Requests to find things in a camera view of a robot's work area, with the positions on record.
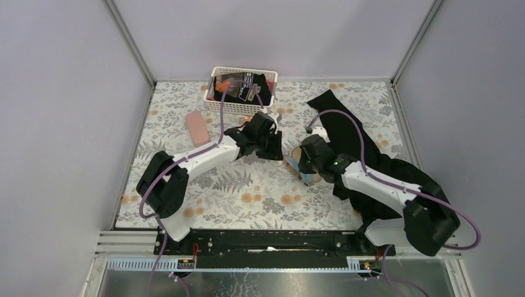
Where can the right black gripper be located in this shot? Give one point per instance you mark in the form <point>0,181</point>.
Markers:
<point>303,167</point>

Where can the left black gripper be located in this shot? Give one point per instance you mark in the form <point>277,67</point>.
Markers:
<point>274,152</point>

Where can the blue cleaning cloth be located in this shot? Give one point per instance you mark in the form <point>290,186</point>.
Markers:
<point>293,165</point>

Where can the pink glasses case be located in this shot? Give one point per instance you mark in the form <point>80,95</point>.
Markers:
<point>197,128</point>

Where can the orange lens sunglasses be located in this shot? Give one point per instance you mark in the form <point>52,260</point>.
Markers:
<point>245,120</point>

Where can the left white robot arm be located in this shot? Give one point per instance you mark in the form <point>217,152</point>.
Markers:
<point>163,184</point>

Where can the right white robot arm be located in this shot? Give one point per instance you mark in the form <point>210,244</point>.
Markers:
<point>424,225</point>

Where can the black garment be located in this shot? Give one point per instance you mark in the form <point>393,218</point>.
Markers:
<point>344,139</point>

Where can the white plastic basket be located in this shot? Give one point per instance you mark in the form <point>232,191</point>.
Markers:
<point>236,108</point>

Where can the black packaged items in basket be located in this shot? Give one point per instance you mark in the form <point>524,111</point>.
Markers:
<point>237,88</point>

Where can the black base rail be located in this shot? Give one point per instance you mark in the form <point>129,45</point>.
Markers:
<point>271,249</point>

